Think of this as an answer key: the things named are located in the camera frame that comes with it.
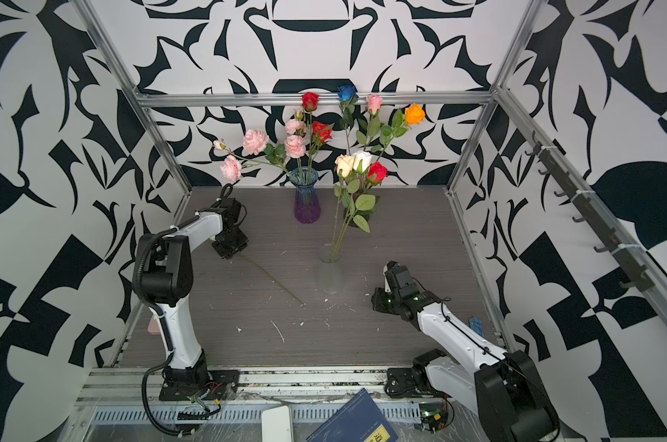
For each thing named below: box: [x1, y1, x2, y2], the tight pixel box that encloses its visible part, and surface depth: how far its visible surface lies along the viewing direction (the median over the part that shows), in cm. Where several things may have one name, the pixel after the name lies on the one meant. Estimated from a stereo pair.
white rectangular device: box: [260, 405, 293, 442], surface depth 67 cm
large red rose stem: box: [309, 120, 335, 167], surface depth 96 cm
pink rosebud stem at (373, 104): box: [355, 93, 384, 152], surface depth 91 cm
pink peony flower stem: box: [284, 110, 307, 184], surface depth 91 cm
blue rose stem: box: [337, 84, 359, 156], surface depth 87 cm
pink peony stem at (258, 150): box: [212, 128, 296, 184], surface depth 80 cm
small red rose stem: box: [302, 92, 320, 173], surface depth 89 cm
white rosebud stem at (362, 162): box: [334, 151, 376, 261], surface depth 71 cm
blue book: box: [305, 387, 399, 442], surface depth 70 cm
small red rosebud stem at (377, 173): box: [333, 162, 389, 260], surface depth 73 cm
